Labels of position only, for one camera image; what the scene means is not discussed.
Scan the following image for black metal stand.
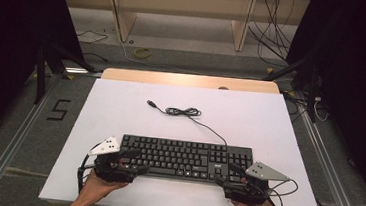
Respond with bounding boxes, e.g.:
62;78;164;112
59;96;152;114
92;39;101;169
258;48;324;124
31;38;101;110

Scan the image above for black keyboard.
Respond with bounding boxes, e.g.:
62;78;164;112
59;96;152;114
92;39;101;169
116;133;256;187

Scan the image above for bundle of black cables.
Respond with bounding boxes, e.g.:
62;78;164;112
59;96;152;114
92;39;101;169
244;0;297;68

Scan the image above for white floor cable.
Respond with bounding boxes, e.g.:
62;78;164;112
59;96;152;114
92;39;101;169
117;40;207;77

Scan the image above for white board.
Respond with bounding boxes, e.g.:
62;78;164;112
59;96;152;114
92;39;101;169
37;73;335;206

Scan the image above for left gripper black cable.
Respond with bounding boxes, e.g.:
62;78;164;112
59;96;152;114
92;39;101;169
75;139;102;196

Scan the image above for thin black floor cable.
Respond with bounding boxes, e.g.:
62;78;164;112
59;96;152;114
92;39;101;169
73;28;112;63

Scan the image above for person's left hand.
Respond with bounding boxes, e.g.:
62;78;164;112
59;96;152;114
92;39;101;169
76;167;131;206

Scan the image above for aluminium rail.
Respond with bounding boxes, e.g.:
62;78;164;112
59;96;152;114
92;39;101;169
0;73;61;206
286;99;366;206

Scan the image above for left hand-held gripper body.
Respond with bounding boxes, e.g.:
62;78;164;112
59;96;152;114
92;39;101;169
85;134;140;185

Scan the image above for black keyboard cable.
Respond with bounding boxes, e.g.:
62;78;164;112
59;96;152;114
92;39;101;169
143;99;232;147

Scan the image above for yellow tape roll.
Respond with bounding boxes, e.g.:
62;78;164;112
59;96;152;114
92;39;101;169
133;47;153;60

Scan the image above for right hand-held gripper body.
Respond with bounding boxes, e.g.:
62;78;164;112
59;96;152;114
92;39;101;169
221;158;292;206

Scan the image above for light wooden shelf unit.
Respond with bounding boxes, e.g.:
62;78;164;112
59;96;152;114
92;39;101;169
54;0;311;60

